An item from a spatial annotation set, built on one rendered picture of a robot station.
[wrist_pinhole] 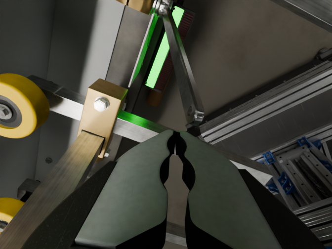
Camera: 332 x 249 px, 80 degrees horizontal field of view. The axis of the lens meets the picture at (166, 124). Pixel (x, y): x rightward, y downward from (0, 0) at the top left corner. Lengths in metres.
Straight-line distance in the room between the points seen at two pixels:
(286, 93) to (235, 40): 0.37
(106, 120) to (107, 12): 0.28
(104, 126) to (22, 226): 0.16
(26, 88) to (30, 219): 0.15
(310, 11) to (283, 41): 0.96
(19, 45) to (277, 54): 1.12
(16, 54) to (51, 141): 0.31
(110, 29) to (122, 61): 0.11
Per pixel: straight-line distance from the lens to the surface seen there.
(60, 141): 0.70
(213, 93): 1.21
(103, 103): 0.29
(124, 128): 0.32
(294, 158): 1.11
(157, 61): 0.43
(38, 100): 0.30
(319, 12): 0.30
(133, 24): 0.43
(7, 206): 0.48
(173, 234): 0.53
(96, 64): 0.55
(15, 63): 0.50
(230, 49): 1.17
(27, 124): 0.31
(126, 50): 0.44
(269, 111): 1.09
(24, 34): 0.50
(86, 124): 0.33
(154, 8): 0.28
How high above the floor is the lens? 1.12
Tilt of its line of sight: 61 degrees down
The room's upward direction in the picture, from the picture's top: 175 degrees counter-clockwise
